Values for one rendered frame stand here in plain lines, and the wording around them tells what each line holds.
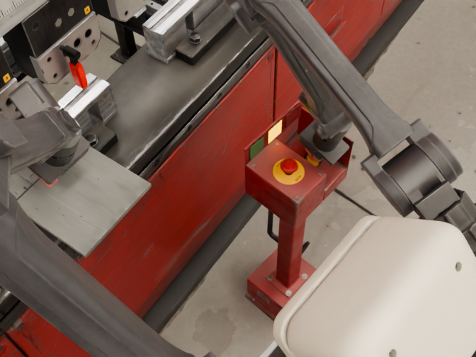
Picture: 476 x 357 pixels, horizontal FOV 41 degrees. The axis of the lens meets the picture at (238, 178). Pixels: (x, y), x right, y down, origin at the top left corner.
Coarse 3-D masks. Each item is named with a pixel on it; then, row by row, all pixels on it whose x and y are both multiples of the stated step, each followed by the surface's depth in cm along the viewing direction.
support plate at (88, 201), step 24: (72, 168) 122; (96, 168) 121; (120, 168) 121; (48, 192) 119; (72, 192) 118; (96, 192) 118; (120, 192) 118; (144, 192) 119; (48, 216) 116; (72, 216) 116; (96, 216) 116; (120, 216) 115; (72, 240) 113; (96, 240) 113
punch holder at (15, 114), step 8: (0, 48) 105; (0, 56) 105; (0, 64) 106; (8, 64) 108; (0, 72) 107; (8, 72) 109; (0, 80) 108; (8, 80) 110; (16, 80) 111; (0, 88) 109; (8, 88) 110; (0, 96) 109; (8, 96) 111; (0, 104) 110; (8, 104) 113; (8, 112) 113; (16, 112) 115
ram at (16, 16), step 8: (32, 0) 106; (40, 0) 107; (16, 8) 104; (24, 8) 105; (32, 8) 106; (8, 16) 103; (16, 16) 104; (24, 16) 106; (0, 24) 102; (8, 24) 104; (16, 24) 105; (0, 32) 103
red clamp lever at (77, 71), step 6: (60, 48) 116; (66, 48) 115; (72, 48) 115; (66, 54) 115; (72, 54) 114; (78, 54) 115; (72, 60) 116; (72, 66) 117; (78, 66) 117; (72, 72) 119; (78, 72) 118; (84, 72) 120; (78, 78) 119; (84, 78) 120; (78, 84) 121; (84, 84) 121
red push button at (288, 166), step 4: (284, 160) 145; (288, 160) 145; (292, 160) 145; (280, 164) 144; (284, 164) 144; (288, 164) 144; (292, 164) 144; (296, 164) 144; (280, 168) 144; (284, 168) 144; (288, 168) 143; (292, 168) 143; (296, 168) 144; (284, 172) 146; (288, 172) 143; (292, 172) 143
